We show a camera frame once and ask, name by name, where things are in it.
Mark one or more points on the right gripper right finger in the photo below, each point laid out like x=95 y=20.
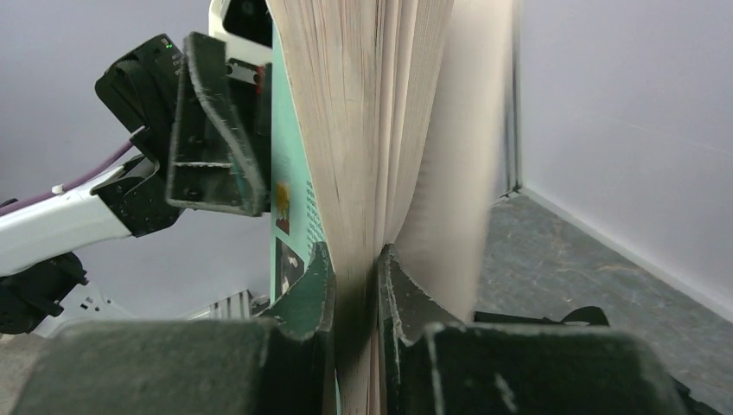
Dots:
x=432 y=363

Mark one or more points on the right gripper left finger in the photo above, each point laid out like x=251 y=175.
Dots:
x=279 y=362

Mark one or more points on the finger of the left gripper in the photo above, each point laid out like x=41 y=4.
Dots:
x=219 y=157

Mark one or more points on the black student backpack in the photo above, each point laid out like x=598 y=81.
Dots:
x=593 y=316

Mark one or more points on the teal book with barcode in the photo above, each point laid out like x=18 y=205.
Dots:
x=400 y=106

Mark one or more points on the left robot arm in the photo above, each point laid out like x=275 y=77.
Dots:
x=44 y=286

